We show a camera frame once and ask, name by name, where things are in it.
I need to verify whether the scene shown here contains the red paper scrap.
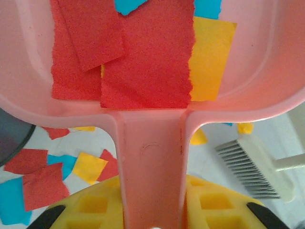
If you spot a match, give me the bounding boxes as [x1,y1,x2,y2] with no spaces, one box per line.
[22,162,71,212]
[51,0,103,101]
[100,0,196,109]
[57,0,126,73]
[96,149,119,182]
[3,148,48,175]
[41,126,71,141]

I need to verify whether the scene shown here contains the pink plastic dustpan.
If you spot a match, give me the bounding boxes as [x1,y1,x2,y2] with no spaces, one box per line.
[0,0,305,229]

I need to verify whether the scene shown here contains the black trash bin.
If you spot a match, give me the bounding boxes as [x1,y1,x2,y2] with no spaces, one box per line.
[0,107,36,167]

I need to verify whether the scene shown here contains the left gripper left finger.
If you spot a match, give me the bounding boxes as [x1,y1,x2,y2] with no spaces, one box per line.
[26,175,126,229]

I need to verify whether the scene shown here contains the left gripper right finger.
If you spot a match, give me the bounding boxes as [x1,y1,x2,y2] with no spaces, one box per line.
[182,174,290,229]

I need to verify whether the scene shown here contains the white hand brush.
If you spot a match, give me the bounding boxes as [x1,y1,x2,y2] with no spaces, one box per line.
[214,137,305,203]

